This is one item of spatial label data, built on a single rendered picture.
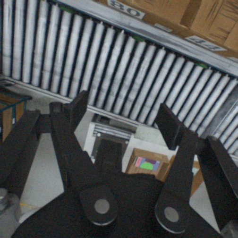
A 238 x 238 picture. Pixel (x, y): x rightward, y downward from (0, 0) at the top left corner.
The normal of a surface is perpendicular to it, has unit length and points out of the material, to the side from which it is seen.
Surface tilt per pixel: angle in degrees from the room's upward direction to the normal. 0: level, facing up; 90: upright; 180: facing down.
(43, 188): 0
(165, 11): 1
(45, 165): 0
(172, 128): 89
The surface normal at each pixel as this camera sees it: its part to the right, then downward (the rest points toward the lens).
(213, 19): -0.04, 0.41
